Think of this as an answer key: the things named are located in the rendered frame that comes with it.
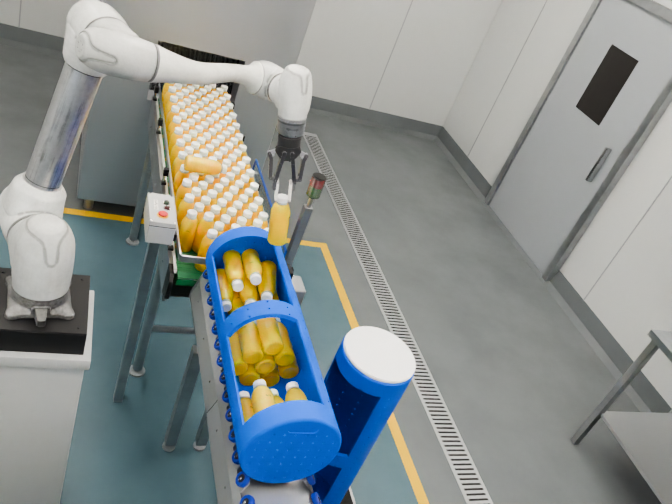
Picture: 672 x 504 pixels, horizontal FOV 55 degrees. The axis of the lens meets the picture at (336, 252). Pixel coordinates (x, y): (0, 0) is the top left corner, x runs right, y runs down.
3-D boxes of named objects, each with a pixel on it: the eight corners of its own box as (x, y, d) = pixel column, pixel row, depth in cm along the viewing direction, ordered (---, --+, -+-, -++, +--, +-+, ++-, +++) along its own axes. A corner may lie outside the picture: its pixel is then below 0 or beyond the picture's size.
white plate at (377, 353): (356, 315, 245) (355, 317, 246) (334, 357, 221) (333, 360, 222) (422, 347, 243) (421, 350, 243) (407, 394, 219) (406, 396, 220)
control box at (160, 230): (145, 242, 243) (149, 220, 238) (143, 212, 258) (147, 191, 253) (171, 245, 247) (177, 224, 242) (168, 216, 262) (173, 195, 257)
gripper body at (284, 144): (277, 136, 201) (274, 164, 205) (304, 139, 202) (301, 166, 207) (275, 127, 207) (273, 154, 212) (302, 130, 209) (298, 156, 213)
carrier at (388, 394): (287, 458, 292) (262, 507, 268) (354, 316, 246) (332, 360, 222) (343, 487, 289) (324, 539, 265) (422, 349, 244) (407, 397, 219)
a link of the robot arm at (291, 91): (315, 120, 201) (294, 106, 210) (322, 71, 193) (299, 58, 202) (285, 123, 195) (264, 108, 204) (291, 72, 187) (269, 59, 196)
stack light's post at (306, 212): (241, 378, 342) (305, 208, 284) (240, 372, 345) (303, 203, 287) (249, 378, 344) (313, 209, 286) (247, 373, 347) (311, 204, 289)
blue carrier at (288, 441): (226, 485, 177) (257, 417, 162) (196, 280, 243) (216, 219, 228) (321, 484, 189) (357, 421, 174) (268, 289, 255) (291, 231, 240)
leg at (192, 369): (162, 452, 290) (192, 354, 257) (161, 441, 294) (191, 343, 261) (175, 452, 292) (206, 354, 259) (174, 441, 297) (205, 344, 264)
